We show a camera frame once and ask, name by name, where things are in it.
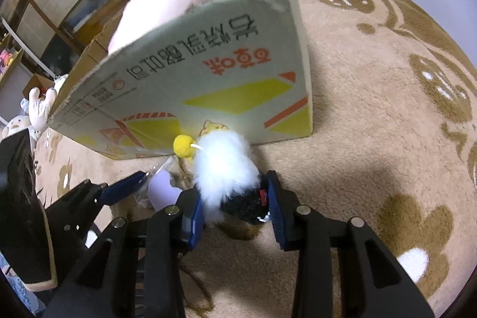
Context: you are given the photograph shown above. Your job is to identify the pink and yellow soft items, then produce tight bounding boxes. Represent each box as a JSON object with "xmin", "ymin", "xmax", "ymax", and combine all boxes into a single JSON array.
[{"xmin": 0, "ymin": 48, "xmax": 23, "ymax": 75}]

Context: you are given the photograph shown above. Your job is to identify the pink swirl plush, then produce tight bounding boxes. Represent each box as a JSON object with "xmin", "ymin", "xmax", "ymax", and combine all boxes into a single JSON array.
[{"xmin": 108, "ymin": 0, "xmax": 215, "ymax": 56}]

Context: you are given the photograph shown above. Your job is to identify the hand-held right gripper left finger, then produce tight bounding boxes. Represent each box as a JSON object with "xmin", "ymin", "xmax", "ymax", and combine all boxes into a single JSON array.
[{"xmin": 45, "ymin": 187, "xmax": 205, "ymax": 318}]

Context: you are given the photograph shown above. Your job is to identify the open cardboard box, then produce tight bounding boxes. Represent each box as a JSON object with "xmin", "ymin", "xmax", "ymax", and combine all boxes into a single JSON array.
[{"xmin": 22, "ymin": 74, "xmax": 56, "ymax": 95}]

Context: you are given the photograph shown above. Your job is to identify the white plush with yellow pompoms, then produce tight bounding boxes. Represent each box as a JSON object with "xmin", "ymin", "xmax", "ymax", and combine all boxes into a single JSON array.
[{"xmin": 173, "ymin": 130, "xmax": 271, "ymax": 227}]

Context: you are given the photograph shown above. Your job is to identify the cream plush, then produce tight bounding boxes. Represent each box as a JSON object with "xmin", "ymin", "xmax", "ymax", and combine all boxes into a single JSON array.
[{"xmin": 0, "ymin": 115, "xmax": 30, "ymax": 140}]

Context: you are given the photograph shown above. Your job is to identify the grey purple clothing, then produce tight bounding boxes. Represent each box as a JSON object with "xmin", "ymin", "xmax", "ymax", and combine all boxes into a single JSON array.
[{"xmin": 0, "ymin": 255, "xmax": 41, "ymax": 317}]

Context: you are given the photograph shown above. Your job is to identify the printed cardboard box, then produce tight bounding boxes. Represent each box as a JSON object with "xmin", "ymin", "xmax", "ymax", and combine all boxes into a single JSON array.
[{"xmin": 48, "ymin": 0, "xmax": 313, "ymax": 160}]

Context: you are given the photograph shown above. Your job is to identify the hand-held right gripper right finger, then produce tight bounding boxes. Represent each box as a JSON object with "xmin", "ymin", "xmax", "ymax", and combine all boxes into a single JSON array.
[{"xmin": 265, "ymin": 170, "xmax": 436, "ymax": 318}]

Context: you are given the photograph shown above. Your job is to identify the lavender item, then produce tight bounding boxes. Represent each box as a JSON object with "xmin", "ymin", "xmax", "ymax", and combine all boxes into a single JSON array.
[{"xmin": 136, "ymin": 156, "xmax": 194, "ymax": 210}]

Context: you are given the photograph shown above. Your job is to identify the white rabbit plush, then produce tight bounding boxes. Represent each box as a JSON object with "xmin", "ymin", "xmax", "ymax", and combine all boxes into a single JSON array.
[{"xmin": 20, "ymin": 87, "xmax": 56, "ymax": 132}]

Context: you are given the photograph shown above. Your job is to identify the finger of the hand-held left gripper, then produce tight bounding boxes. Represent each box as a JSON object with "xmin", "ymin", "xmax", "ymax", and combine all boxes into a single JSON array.
[{"xmin": 45, "ymin": 171, "xmax": 147, "ymax": 249}]

